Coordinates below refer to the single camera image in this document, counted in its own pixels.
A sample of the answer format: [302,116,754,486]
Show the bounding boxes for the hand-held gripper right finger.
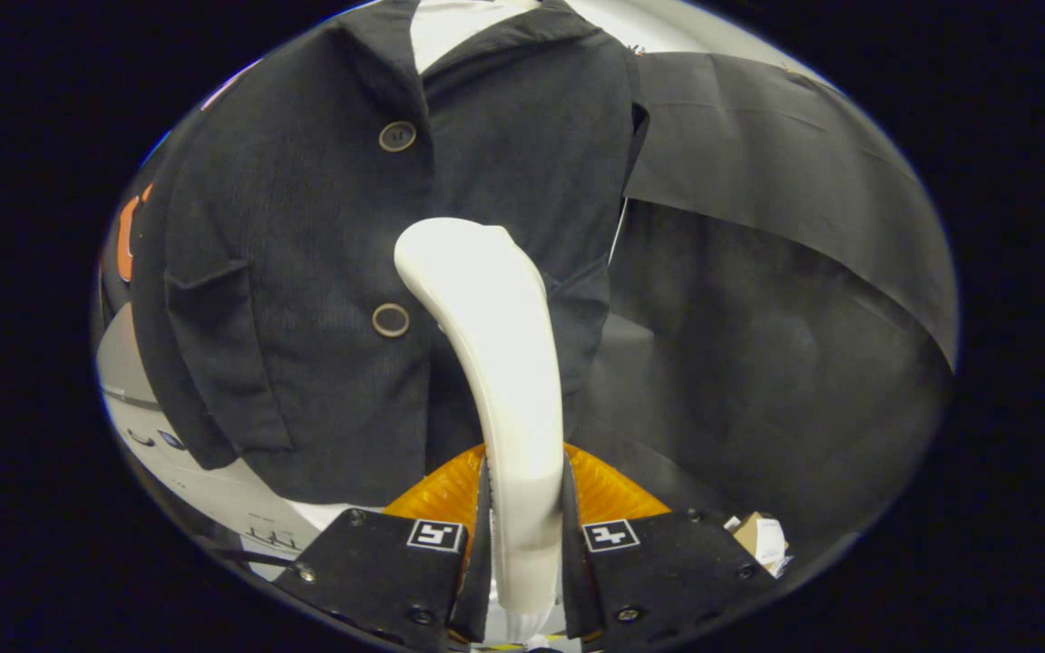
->
[562,444,777,649]

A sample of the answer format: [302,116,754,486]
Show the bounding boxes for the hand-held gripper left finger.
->
[273,444,492,652]

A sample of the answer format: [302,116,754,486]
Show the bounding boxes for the white garment steamer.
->
[394,218,567,636]

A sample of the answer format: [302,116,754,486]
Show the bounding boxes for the black button jacket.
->
[130,0,650,507]

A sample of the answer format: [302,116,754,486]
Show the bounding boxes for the white flat packaging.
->
[752,517,792,578]

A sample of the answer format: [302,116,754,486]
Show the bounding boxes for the grey drawer cabinet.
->
[94,304,324,581]

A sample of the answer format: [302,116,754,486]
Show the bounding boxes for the black backdrop cloth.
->
[96,50,959,545]

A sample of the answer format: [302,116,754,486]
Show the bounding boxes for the white mannequin torso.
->
[282,0,542,536]

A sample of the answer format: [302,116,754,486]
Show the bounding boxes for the black cable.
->
[210,544,298,572]

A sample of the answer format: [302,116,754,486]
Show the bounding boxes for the thin white cord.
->
[609,195,629,268]

